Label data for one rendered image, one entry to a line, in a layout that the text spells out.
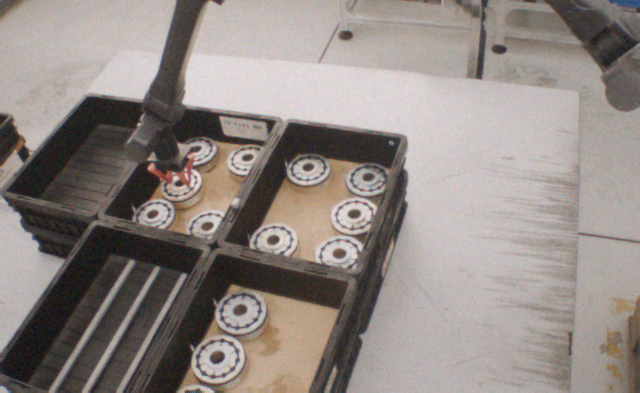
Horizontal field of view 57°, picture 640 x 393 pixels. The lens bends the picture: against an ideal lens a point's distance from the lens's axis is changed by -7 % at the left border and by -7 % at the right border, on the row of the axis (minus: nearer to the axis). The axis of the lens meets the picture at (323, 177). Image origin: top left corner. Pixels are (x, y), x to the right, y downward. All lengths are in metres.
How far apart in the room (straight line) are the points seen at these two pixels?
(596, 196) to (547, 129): 0.88
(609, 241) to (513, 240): 1.03
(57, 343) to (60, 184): 0.49
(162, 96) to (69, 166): 0.53
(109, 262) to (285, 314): 0.44
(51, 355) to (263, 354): 0.44
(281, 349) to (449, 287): 0.43
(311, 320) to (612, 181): 1.77
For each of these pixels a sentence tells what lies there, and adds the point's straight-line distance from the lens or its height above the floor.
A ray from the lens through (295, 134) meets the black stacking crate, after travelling 1.52.
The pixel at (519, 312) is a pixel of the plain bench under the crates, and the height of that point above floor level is 0.70.
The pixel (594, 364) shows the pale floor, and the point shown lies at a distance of 2.21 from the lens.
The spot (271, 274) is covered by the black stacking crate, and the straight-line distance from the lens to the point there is 1.24.
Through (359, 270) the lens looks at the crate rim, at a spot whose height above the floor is 0.93.
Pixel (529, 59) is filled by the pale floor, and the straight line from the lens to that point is 3.34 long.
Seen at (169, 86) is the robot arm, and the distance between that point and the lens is 1.27.
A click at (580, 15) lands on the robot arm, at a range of 0.99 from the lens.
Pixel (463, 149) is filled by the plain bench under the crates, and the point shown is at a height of 0.70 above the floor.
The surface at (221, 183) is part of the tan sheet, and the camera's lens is 1.53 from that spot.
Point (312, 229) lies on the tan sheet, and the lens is 1.38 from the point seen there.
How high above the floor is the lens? 1.88
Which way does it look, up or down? 45 degrees down
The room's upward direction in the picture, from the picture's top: 8 degrees counter-clockwise
